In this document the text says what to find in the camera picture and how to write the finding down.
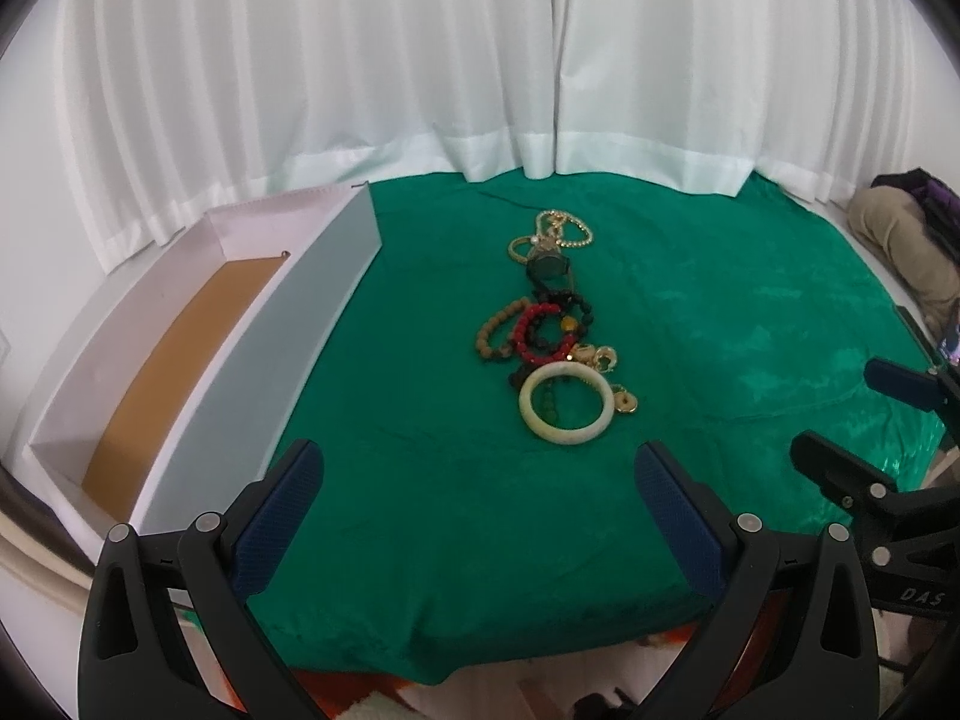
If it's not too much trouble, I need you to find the gold earrings cluster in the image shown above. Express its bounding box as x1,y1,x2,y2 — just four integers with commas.
566,343,640,415

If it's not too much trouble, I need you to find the white jade bangle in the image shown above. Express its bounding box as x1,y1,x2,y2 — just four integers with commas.
517,362,615,445

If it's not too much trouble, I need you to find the white cardboard box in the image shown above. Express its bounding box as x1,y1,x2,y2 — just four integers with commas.
23,184,381,557

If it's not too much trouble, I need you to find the black leather wristwatch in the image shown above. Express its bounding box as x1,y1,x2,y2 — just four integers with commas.
526,252,574,296

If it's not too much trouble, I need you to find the green velvet cloth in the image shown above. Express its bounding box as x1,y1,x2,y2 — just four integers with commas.
244,169,949,686

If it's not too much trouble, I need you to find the gold bangle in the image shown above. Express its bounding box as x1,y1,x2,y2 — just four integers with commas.
506,234,562,265

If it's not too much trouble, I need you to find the white curtain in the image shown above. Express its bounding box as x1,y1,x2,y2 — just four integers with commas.
57,0,916,268

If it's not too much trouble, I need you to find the black bead bracelet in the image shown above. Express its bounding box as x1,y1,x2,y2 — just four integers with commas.
509,287,599,391

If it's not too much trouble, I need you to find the red bead bracelet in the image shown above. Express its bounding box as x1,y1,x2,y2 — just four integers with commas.
512,302,578,363

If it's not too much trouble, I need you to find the brown wooden bead bracelet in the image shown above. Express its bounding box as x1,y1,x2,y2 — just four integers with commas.
473,297,536,366

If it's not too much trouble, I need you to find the gold bead necklace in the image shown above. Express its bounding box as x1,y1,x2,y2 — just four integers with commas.
533,208,596,252

